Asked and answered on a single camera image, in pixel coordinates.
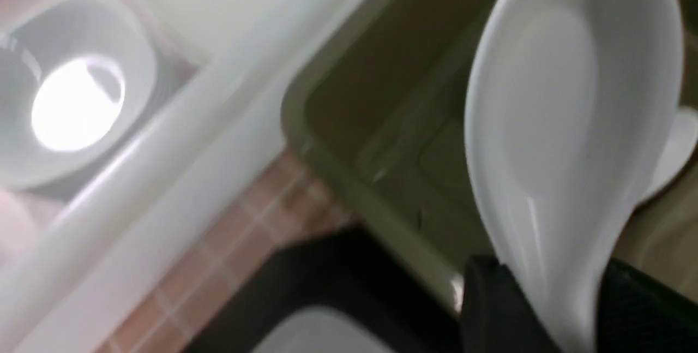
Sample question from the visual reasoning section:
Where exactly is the large white plastic bin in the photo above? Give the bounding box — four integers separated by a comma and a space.
2, 0, 363, 352

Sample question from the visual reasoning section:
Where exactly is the white ceramic spoon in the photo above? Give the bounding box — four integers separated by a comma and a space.
464, 0, 685, 352

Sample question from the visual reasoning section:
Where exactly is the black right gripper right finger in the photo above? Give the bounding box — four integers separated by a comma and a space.
597, 258, 697, 352

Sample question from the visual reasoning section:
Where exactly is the olive green plastic bin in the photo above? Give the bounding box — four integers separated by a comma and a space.
281, 0, 698, 310

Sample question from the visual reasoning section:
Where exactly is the stack of white bowls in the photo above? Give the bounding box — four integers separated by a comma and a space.
2, 0, 181, 190

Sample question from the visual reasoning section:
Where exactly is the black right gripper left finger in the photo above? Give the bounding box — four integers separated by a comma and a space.
461, 256, 560, 352

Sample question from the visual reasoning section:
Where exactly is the black plastic tray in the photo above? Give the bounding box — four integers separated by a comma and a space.
184, 227, 463, 352

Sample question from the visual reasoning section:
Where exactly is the large white square plate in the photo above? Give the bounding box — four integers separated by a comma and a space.
252, 307, 395, 352

